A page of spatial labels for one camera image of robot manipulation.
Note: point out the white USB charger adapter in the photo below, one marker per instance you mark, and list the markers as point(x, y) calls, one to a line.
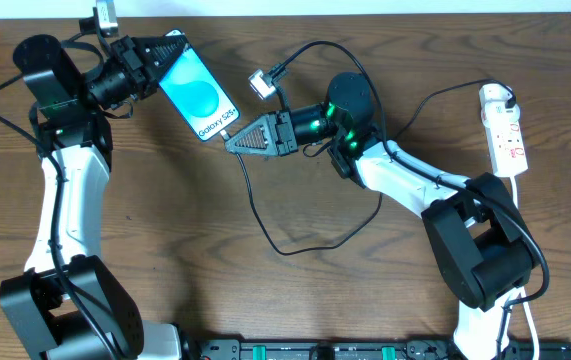
point(495, 113)

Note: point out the white power strip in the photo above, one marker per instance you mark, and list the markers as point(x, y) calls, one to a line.
point(505, 142)

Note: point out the blue Galaxy smartphone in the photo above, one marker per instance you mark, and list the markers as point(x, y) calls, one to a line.
point(197, 95)

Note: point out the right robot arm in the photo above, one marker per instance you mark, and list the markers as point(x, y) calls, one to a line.
point(483, 249)

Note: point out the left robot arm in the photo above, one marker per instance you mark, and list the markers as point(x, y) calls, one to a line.
point(67, 304)

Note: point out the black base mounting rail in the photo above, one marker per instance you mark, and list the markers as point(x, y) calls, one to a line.
point(417, 349)

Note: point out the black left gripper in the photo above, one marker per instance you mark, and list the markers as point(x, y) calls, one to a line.
point(136, 64)

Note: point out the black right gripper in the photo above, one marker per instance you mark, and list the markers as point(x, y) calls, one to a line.
point(283, 133)

